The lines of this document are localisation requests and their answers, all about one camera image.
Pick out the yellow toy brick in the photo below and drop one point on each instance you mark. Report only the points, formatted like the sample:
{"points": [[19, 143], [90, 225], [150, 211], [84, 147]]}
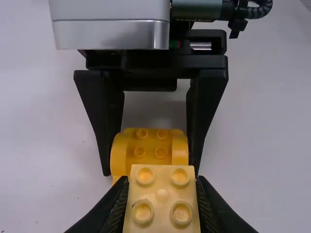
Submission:
{"points": [[160, 206]]}

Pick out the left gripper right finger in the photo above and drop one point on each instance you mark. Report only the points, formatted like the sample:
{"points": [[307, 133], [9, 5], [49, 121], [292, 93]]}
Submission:
{"points": [[216, 213]]}

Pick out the yellow toy car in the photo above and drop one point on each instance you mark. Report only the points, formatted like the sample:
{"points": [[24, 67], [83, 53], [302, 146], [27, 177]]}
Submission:
{"points": [[148, 145]]}

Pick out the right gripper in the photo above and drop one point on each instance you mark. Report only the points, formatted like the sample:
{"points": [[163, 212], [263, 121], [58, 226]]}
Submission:
{"points": [[155, 65]]}

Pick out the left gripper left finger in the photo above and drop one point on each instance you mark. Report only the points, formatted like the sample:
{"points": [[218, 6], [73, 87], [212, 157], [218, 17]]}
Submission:
{"points": [[114, 208]]}

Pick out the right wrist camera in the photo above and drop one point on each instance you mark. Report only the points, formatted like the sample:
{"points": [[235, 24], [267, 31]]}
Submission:
{"points": [[109, 24]]}

